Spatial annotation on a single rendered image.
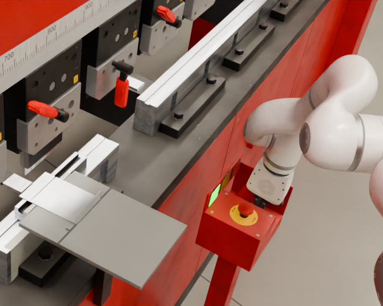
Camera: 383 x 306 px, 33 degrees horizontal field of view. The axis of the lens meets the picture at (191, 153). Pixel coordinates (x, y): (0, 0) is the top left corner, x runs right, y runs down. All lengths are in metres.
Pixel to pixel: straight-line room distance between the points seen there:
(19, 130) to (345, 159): 0.53
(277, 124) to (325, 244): 1.39
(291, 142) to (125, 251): 0.52
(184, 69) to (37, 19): 0.83
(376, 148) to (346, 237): 1.76
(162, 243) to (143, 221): 0.06
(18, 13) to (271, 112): 0.70
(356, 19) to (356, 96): 2.07
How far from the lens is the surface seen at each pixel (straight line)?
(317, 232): 2.81
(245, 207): 1.62
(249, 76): 1.97
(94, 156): 1.43
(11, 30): 0.94
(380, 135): 1.11
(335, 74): 1.22
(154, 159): 1.59
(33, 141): 1.09
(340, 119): 1.09
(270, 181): 1.63
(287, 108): 1.44
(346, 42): 3.28
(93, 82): 1.21
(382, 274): 0.79
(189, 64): 1.78
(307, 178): 3.05
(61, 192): 1.30
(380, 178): 0.99
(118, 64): 1.22
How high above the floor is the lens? 1.91
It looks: 40 degrees down
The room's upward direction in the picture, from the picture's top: 12 degrees clockwise
